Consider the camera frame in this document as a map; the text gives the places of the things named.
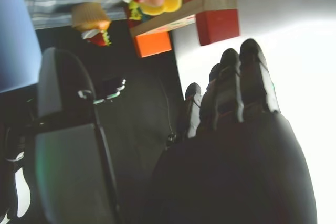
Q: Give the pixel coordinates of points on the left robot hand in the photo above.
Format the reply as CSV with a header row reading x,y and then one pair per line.
x,y
225,176

